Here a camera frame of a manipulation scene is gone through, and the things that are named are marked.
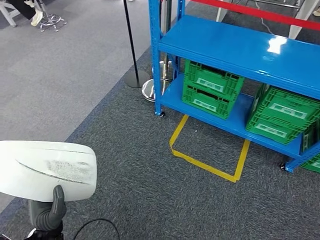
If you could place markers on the person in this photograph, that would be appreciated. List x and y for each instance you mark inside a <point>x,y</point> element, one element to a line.
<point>317,12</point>
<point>23,8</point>

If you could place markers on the white curved car part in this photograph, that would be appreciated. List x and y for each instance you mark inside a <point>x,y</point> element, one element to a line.
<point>37,172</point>

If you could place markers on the yellow floor tape strip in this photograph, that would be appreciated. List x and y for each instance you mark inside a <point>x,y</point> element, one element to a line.
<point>178,130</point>
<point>242,159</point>
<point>204,165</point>

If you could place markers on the chrome stanchion post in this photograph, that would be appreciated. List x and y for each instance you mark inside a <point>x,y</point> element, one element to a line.
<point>149,89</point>

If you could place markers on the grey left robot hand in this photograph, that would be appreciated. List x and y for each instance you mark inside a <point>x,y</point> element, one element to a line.
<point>47,215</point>

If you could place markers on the white panel desk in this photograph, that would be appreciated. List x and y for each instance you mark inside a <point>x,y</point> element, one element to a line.
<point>299,23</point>

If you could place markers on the white table frame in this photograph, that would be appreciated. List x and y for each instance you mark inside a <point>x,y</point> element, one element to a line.
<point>10,16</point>

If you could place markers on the chrome base stool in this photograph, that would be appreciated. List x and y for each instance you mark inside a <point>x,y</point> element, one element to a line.
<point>51,20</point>

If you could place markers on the blue metal shelf rack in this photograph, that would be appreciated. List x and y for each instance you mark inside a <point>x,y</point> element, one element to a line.
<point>237,49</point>

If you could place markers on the red barrier belt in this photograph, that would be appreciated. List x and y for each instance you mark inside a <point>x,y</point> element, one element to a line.
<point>263,14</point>

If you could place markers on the black stanchion post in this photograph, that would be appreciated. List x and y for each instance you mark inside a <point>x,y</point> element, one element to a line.
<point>136,79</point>

